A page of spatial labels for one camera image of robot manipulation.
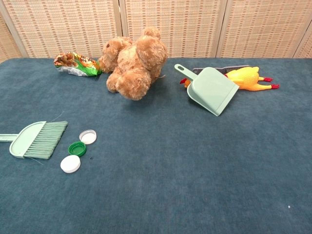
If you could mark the white flat-topped bottle cap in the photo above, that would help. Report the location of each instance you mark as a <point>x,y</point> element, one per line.
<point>70,164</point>

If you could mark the green bottle cap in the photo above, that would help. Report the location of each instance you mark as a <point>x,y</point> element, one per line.
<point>76,148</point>

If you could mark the mint green dustpan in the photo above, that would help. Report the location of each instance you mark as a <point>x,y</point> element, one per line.
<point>212,90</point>

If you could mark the woven bamboo folding screen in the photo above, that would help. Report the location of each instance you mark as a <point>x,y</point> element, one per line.
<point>73,24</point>

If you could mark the blue felt table cover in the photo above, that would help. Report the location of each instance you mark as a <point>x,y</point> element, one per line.
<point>158,170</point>

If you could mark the white hollow bottle cap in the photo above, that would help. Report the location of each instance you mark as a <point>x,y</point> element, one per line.
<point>87,137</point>

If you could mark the small mint green broom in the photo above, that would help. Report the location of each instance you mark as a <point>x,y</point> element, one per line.
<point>24,143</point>

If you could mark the brown plush teddy bear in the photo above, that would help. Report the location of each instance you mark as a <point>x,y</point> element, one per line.
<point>136,68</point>

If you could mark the green orange snack bag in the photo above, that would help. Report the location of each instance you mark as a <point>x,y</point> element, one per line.
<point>80,65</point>

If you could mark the yellow rubber chicken toy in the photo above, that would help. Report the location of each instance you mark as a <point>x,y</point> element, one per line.
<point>246,78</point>

